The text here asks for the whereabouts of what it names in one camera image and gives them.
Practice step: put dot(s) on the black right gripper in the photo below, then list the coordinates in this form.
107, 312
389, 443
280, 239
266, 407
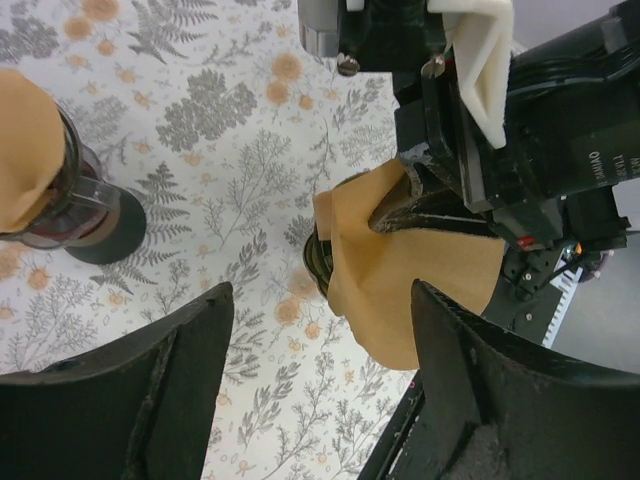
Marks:
450, 179

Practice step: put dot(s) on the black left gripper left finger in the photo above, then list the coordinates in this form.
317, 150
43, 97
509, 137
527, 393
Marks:
139, 407

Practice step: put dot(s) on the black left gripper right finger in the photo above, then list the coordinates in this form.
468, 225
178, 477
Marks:
544, 415

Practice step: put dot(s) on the green glass dripper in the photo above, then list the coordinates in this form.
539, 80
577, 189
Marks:
318, 260

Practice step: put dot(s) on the brown paper coffee filter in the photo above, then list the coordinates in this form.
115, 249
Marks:
32, 150

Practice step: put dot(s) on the floral patterned table mat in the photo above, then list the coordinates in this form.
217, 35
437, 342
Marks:
214, 117

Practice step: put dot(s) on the light blue cable duct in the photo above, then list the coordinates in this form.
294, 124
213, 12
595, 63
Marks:
566, 284

